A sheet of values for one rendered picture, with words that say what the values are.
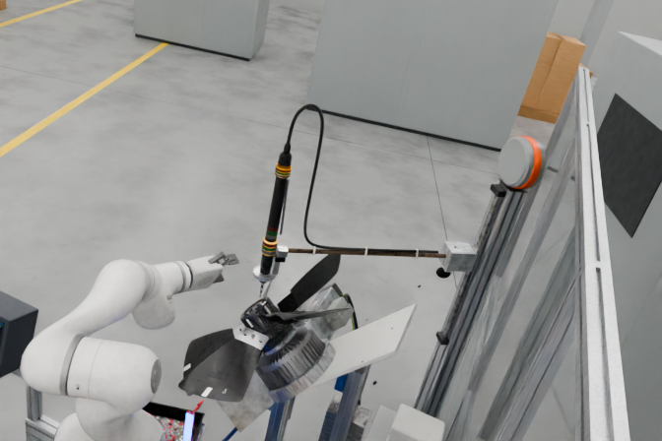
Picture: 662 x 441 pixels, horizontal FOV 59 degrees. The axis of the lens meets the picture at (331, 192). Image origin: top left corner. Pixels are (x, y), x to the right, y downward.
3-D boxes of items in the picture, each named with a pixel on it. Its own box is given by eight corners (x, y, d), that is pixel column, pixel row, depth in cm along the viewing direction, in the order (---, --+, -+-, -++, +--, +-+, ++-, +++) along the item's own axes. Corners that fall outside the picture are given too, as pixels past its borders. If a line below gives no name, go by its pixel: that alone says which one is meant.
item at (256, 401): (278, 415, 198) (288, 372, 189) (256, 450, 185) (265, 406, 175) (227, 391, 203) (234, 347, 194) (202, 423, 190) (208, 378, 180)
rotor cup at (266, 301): (270, 331, 204) (248, 301, 203) (299, 317, 197) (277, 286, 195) (250, 356, 192) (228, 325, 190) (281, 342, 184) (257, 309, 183)
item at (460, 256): (464, 261, 194) (472, 239, 191) (474, 274, 189) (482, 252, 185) (436, 260, 191) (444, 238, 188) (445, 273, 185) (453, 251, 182)
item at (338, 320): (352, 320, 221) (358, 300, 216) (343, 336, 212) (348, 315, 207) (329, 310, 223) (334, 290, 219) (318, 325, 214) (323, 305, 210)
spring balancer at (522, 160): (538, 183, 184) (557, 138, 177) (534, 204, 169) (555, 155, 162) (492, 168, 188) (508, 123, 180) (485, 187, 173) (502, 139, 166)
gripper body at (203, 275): (176, 299, 153) (209, 291, 162) (195, 277, 148) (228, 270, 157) (164, 277, 155) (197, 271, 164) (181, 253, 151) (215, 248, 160)
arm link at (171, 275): (186, 294, 147) (179, 259, 148) (141, 305, 136) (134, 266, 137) (166, 299, 152) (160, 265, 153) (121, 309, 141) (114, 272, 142)
